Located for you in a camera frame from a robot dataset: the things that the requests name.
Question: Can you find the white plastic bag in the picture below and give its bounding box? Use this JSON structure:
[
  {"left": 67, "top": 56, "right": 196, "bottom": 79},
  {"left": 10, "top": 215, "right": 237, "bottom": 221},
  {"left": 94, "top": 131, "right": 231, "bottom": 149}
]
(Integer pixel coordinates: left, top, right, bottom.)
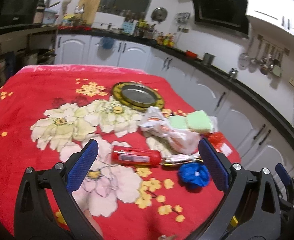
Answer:
[{"left": 139, "top": 107, "right": 200, "bottom": 154}]

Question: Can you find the gold foil wrapper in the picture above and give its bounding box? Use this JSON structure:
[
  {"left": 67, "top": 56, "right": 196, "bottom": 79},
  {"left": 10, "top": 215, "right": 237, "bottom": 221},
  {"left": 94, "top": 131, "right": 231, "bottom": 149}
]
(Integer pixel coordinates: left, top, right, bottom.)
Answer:
[{"left": 160, "top": 153, "right": 203, "bottom": 166}]

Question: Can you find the red cylindrical bottle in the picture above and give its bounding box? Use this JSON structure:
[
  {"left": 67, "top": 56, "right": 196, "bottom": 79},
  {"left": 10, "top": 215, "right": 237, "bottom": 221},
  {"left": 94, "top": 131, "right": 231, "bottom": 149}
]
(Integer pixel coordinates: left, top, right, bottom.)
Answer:
[{"left": 111, "top": 146, "right": 161, "bottom": 166}]

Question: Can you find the person's left hand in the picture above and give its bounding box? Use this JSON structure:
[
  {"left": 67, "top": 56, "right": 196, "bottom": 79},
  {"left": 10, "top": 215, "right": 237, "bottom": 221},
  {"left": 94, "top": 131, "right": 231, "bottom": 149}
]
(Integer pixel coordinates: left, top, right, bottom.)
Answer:
[{"left": 83, "top": 210, "right": 103, "bottom": 237}]

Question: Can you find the blue crumpled cloth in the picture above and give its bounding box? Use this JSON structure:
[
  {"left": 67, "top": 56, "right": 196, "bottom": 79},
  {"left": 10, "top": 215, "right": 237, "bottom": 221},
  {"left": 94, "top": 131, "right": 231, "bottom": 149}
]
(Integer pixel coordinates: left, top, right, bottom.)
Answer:
[{"left": 178, "top": 162, "right": 210, "bottom": 190}]

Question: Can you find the red floral blanket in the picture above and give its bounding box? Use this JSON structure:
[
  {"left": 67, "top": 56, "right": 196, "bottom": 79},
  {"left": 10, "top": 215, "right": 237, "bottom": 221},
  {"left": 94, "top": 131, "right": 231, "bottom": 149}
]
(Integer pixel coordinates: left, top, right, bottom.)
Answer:
[{"left": 0, "top": 64, "right": 241, "bottom": 240}]

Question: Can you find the metal kettle on counter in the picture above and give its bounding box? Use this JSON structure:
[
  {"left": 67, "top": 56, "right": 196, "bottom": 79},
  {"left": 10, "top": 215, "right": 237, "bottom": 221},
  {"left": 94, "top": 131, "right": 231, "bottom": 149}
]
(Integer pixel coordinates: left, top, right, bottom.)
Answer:
[{"left": 228, "top": 68, "right": 238, "bottom": 80}]

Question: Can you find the metal canister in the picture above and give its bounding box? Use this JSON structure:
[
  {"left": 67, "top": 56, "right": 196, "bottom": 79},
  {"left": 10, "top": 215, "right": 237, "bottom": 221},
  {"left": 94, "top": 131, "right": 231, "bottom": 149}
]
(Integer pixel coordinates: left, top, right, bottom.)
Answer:
[{"left": 202, "top": 53, "right": 215, "bottom": 66}]

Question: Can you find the red bowl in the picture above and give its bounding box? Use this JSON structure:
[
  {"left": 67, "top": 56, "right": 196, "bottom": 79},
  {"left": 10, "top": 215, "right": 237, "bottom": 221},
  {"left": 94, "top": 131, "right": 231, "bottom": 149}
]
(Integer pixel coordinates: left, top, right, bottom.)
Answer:
[{"left": 185, "top": 50, "right": 198, "bottom": 59}]

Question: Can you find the gold rimmed metal plate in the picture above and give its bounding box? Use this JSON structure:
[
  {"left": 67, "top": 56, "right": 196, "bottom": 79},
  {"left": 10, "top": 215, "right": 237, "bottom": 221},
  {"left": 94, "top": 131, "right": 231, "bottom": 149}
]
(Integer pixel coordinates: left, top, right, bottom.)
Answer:
[{"left": 112, "top": 82, "right": 165, "bottom": 113}]

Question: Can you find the black range hood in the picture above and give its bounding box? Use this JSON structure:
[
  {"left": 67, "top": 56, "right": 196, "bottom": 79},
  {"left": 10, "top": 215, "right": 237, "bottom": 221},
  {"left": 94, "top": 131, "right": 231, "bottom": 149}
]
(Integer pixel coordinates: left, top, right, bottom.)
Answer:
[{"left": 192, "top": 0, "right": 249, "bottom": 38}]

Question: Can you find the wooden cutting board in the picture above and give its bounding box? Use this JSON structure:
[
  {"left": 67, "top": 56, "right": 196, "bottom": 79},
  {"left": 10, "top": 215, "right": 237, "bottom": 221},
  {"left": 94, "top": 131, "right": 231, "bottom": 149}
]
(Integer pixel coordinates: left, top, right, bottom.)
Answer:
[{"left": 78, "top": 0, "right": 101, "bottom": 26}]

